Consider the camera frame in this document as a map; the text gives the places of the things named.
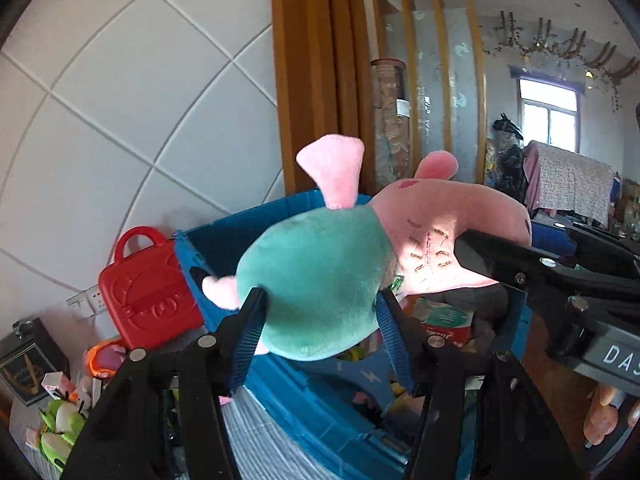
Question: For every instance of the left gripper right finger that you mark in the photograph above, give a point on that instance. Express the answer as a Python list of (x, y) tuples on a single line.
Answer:
[(516, 435)]

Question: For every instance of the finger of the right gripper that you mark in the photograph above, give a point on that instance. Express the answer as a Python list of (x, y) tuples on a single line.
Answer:
[(525, 268), (575, 241)]

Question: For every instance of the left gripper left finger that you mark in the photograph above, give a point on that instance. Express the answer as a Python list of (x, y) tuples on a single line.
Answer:
[(125, 435)]

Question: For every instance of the pink pig plush teal dress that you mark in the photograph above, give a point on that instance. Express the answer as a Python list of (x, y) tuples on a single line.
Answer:
[(321, 270)]

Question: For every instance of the green frog plush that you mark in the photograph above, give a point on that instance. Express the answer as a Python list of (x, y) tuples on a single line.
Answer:
[(62, 424)]

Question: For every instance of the orange pink plush pouch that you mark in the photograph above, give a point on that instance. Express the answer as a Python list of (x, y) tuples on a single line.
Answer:
[(103, 360)]

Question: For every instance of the small pink white box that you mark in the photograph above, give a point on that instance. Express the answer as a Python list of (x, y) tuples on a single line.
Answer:
[(57, 385)]

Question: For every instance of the black gift bag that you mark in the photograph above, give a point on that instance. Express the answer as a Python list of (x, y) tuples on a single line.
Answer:
[(27, 354)]

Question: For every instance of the blue plastic storage crate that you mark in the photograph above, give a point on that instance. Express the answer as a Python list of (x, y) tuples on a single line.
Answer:
[(312, 401)]

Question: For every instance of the red plastic toy suitcase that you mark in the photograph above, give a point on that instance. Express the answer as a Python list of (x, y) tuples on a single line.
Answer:
[(145, 291)]

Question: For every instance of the rolled patterned carpet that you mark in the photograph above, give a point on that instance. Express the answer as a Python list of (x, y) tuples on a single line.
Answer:
[(391, 117)]

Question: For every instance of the wooden lattice partition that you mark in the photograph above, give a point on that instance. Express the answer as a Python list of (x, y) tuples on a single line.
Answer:
[(439, 41)]

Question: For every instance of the white wall socket panel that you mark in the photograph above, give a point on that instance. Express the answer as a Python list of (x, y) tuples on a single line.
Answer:
[(87, 304)]

